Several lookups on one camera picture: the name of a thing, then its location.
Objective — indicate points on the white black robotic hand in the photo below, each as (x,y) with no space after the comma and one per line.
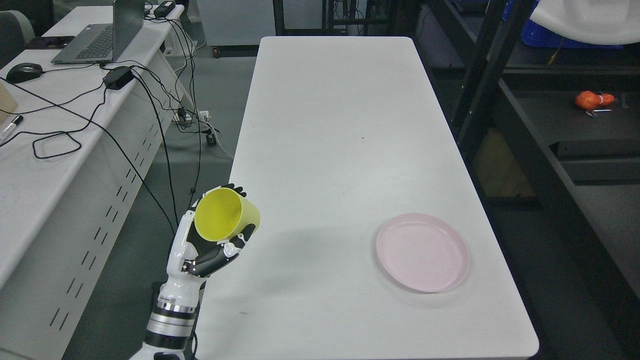
(193,259)

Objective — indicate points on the yellow plastic cup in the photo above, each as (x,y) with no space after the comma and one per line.
(222,213)

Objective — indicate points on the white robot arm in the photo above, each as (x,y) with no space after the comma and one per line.
(170,333)

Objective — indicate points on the orange toy on shelf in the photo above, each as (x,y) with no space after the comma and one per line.
(588,100)

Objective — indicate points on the white power strip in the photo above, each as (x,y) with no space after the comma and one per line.
(185,118)

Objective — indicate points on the white side desk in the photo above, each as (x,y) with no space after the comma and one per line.
(68,181)

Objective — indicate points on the black power adapter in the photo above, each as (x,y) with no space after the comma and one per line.
(163,9)
(118,77)

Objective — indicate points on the black marker pen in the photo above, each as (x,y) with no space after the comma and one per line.
(11,126)

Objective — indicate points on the pink plastic plate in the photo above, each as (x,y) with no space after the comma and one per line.
(422,253)

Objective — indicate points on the grey laptop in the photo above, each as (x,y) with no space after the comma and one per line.
(105,42)

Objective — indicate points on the black computer mouse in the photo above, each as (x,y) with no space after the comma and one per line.
(24,72)

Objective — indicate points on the black metal rack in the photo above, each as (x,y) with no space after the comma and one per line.
(582,165)

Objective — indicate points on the white cloth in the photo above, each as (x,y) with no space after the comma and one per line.
(603,22)

